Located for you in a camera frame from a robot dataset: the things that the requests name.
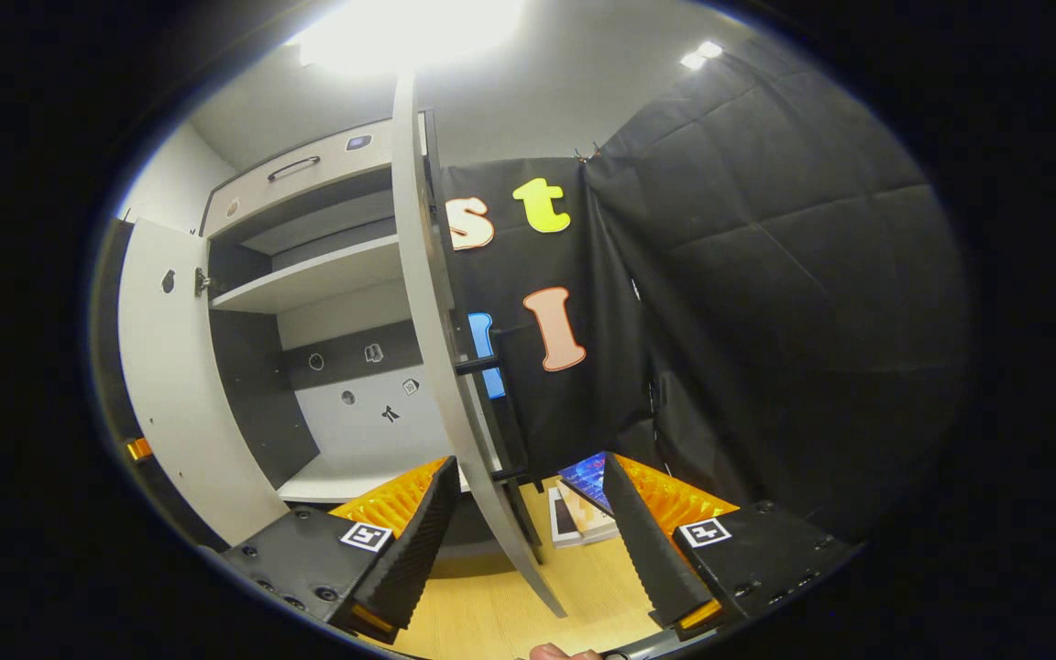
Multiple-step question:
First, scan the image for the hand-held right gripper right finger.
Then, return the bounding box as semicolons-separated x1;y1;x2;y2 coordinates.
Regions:
599;451;859;643

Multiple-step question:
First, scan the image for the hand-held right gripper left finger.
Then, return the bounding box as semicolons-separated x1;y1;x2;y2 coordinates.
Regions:
219;456;462;644

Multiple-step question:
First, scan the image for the white cabinet door checkered sticker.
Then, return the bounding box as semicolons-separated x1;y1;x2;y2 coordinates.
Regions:
117;218;291;548

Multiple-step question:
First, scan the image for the white double-door shoe cabinet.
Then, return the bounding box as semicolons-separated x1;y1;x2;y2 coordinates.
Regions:
115;69;575;620

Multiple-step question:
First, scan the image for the white cabinet door keys sticker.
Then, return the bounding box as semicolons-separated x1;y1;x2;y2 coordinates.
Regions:
389;69;570;620

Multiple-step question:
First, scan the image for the white cabinet shelf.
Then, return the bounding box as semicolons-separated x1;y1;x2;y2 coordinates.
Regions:
210;234;405;315

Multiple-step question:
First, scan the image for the black backdrop cloth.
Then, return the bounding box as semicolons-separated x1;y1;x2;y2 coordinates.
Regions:
88;55;974;551

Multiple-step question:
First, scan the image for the small ceiling light panel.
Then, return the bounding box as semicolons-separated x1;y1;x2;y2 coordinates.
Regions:
679;40;726;72

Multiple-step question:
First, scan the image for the large ceiling light panel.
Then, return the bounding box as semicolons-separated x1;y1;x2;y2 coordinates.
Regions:
292;0;529;74

